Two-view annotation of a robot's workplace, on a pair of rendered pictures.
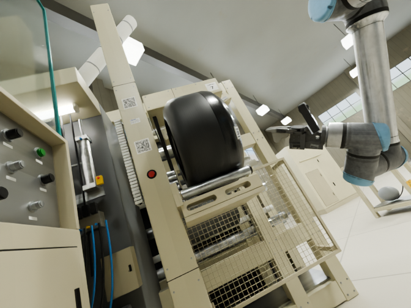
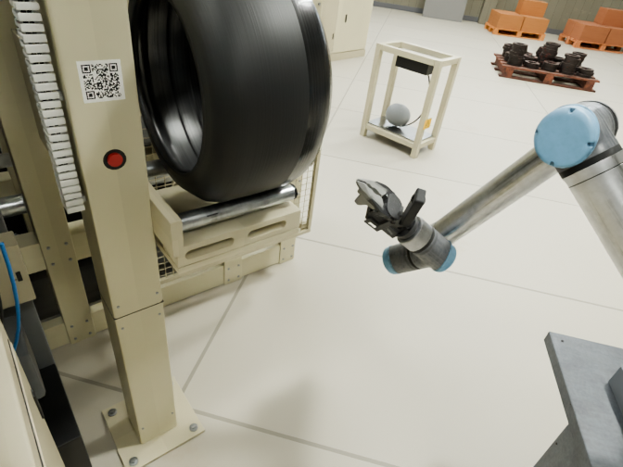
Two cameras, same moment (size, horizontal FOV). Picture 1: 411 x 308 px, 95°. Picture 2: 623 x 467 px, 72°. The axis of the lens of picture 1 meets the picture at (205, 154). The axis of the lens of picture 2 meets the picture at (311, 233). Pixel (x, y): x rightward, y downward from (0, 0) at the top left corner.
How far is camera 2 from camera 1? 0.82 m
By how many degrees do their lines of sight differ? 62
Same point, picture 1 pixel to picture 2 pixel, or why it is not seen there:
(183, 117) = (253, 120)
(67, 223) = not seen: outside the picture
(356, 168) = (400, 265)
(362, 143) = (425, 261)
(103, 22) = not seen: outside the picture
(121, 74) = not seen: outside the picture
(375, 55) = (523, 189)
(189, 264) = (152, 298)
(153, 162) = (123, 132)
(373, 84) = (490, 207)
